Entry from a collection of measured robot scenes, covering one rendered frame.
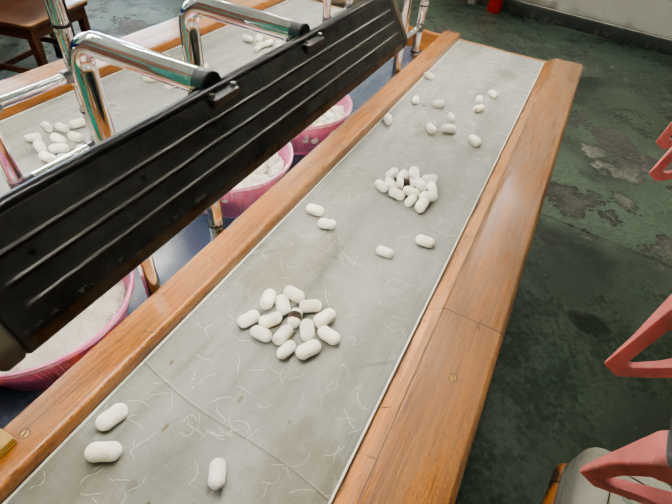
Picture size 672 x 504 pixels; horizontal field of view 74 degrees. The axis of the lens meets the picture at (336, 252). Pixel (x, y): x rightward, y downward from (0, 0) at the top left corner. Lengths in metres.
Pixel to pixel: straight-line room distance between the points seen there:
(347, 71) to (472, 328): 0.39
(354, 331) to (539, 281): 1.40
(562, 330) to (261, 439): 1.44
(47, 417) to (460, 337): 0.53
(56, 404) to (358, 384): 0.36
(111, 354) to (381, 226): 0.49
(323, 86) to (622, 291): 1.81
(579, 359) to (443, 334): 1.18
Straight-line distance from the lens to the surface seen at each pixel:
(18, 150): 1.12
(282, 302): 0.66
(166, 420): 0.61
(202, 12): 0.58
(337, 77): 0.53
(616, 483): 0.35
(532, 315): 1.84
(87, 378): 0.64
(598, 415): 1.71
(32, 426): 0.63
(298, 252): 0.76
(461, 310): 0.70
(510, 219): 0.90
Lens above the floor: 1.28
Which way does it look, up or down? 45 degrees down
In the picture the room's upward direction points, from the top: 7 degrees clockwise
